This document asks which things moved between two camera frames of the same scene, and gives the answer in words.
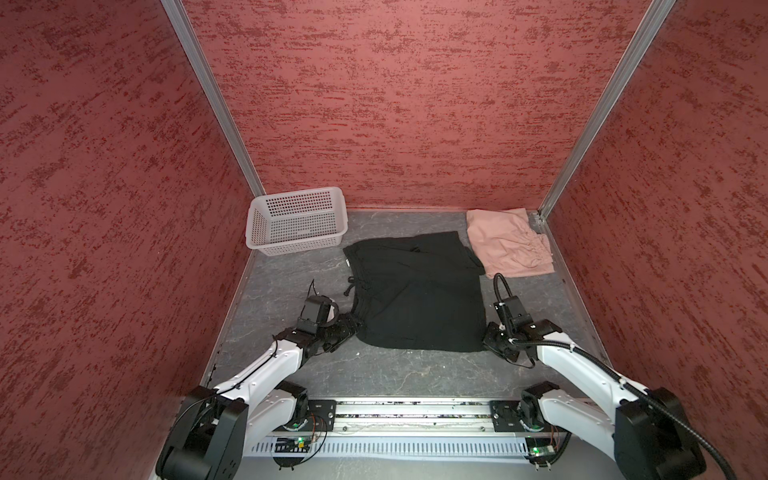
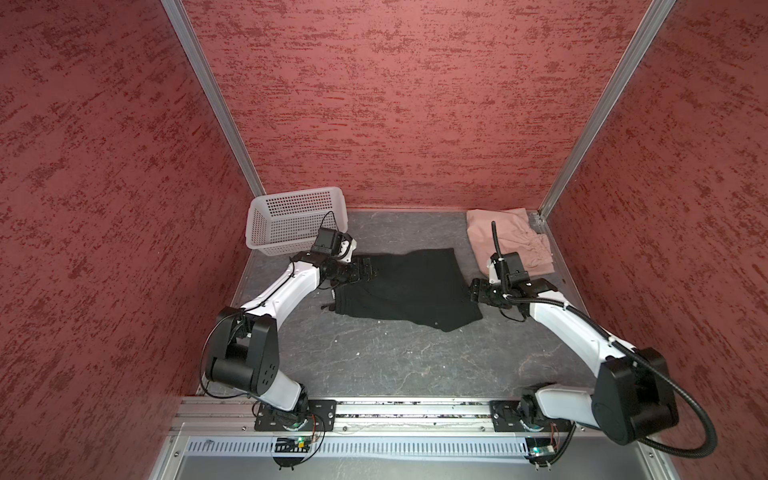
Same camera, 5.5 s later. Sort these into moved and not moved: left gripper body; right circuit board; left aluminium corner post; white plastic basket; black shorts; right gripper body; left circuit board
Moved: black shorts; right gripper body; left gripper body
Not moved: white plastic basket; right circuit board; left aluminium corner post; left circuit board
